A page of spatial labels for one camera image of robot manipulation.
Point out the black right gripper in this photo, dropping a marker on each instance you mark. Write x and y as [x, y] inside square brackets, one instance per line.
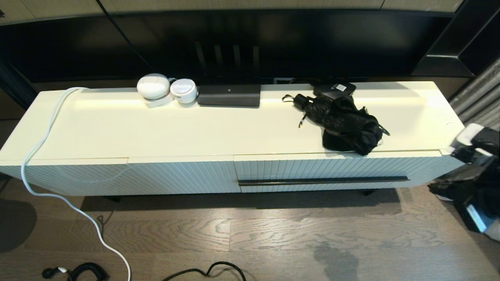
[490, 183]

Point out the black umbrella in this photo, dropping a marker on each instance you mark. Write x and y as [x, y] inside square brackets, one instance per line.
[343, 125]

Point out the white fluted drawer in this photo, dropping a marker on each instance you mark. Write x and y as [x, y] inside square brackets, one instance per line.
[312, 168]

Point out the white TV cabinet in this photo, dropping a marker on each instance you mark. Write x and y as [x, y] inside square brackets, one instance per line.
[156, 129]

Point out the grey curtain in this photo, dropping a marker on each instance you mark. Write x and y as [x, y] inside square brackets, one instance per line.
[480, 97]

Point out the black shelf unit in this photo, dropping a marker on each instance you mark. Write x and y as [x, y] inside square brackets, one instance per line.
[15, 86]
[468, 39]

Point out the black box with white label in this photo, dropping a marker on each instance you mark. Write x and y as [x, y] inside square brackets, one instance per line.
[332, 89]

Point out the black television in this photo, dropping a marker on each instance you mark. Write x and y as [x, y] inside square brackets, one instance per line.
[273, 47]

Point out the black router with antennas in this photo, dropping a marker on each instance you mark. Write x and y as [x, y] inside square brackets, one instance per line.
[228, 95]

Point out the small white round device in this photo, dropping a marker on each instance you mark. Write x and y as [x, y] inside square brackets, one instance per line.
[183, 91]

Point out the white flat device base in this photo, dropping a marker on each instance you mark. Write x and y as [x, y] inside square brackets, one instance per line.
[158, 104]

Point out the large white dome device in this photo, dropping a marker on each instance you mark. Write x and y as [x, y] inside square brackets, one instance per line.
[153, 86]

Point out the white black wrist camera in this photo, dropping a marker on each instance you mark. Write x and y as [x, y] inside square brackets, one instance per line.
[474, 142]

